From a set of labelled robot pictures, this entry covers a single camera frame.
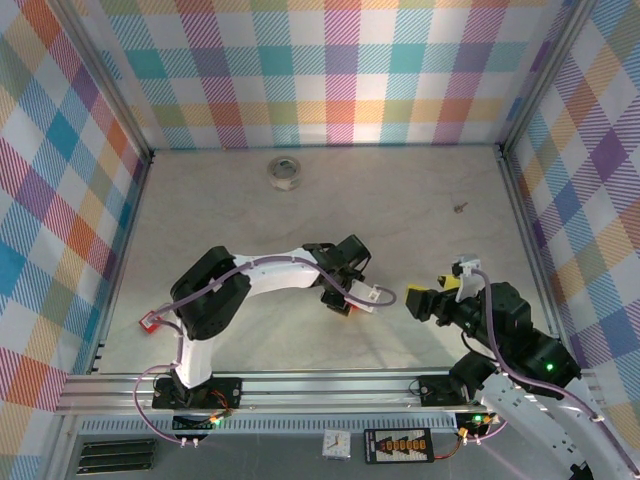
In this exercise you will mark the small screw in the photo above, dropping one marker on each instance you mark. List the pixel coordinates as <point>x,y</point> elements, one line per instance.
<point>460,206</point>

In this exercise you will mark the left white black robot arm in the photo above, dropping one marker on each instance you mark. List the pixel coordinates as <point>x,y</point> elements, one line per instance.
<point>210,300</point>

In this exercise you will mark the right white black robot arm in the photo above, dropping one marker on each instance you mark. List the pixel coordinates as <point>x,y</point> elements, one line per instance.
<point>525,425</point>

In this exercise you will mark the clear tape roll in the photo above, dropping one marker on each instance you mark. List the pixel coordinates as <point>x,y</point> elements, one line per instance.
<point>283,173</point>

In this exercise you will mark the small black controller green light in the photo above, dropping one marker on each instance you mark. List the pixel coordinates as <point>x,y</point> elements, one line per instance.
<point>200,424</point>
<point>477,419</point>

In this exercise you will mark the small white square clock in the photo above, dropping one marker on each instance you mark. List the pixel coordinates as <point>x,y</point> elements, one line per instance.
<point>335,444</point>

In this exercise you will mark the black charger board orange ports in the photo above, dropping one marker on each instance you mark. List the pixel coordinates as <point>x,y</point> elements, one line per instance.
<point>398,445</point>

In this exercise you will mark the small red white tag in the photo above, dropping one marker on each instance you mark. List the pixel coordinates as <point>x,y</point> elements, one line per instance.
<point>150,322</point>

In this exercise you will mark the black foam strip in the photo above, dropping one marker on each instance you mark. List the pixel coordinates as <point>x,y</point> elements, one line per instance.
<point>115,467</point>
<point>119,444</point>

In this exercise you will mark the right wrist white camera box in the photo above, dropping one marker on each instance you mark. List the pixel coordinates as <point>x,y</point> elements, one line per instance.
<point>465,267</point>

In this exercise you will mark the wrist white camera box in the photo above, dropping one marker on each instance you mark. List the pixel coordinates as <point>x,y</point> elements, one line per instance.
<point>465,267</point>
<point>367,296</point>

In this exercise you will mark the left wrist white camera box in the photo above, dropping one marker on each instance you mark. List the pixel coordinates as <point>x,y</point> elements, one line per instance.
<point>367,296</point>

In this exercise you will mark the aluminium side frame rail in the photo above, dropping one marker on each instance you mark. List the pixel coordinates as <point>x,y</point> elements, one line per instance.
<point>525,235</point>
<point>127,240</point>

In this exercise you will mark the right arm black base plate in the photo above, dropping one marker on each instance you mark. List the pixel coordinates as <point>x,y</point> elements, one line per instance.
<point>435,390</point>

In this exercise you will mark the long aluminium mounting rail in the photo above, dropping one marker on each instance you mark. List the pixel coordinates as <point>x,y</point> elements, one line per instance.
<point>325,392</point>

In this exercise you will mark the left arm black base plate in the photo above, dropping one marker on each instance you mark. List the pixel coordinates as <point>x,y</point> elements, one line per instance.
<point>225,392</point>

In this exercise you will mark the aluminium frame post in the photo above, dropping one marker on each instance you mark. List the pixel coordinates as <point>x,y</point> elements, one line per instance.
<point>547,75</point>
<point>107,85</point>

